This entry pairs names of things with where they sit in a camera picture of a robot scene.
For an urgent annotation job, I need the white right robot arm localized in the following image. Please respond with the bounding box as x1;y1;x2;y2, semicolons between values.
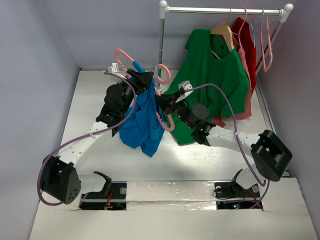
155;91;293;196

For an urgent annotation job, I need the wooden hanger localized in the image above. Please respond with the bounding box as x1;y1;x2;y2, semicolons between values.
210;23;235;52

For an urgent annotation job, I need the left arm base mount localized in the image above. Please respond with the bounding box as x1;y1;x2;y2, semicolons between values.
78;171;127;211

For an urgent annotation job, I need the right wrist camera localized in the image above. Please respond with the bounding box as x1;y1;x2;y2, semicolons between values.
176;80;193;103

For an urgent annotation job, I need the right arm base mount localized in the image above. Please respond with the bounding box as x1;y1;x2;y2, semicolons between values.
212;169;261;210

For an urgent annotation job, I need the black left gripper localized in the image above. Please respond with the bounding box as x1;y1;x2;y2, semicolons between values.
116;70;153;116

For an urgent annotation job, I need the red t-shirt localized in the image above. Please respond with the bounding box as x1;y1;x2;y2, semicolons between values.
231;17;257;94

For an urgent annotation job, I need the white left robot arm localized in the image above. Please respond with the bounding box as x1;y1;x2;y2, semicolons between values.
37;69;154;206

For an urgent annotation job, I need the pink t-shirt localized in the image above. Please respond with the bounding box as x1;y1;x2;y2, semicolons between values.
218;47;252;120

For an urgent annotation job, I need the white clothes rack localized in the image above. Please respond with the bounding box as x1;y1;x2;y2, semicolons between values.
152;0;295;92

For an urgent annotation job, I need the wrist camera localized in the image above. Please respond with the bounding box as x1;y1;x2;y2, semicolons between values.
176;80;193;103
104;62;126;78

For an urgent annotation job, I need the pink plastic hanger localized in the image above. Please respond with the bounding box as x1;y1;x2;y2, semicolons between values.
114;48;176;132

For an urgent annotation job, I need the blue t-shirt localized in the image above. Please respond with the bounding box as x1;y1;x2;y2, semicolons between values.
119;78;165;157

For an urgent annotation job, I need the green t-shirt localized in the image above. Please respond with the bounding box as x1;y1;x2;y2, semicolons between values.
163;28;251;146

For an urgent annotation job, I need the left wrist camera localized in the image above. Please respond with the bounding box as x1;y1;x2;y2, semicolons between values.
104;62;126;78

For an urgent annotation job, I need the blue wire hanger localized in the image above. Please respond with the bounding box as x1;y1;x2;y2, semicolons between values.
252;7;265;48

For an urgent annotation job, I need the pink hanger on rack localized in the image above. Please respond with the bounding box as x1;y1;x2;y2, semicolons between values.
259;14;274;73

